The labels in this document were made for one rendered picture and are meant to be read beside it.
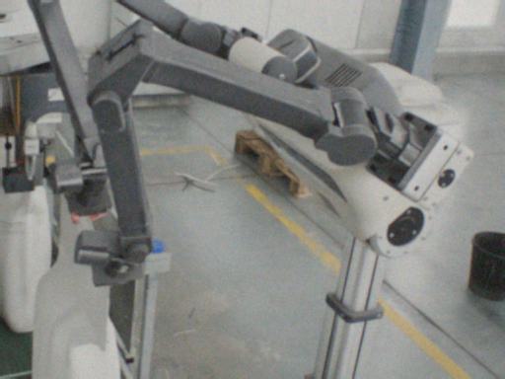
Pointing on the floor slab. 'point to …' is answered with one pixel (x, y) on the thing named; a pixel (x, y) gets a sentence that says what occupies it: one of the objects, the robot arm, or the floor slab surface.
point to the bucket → (488, 265)
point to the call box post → (147, 325)
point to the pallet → (269, 160)
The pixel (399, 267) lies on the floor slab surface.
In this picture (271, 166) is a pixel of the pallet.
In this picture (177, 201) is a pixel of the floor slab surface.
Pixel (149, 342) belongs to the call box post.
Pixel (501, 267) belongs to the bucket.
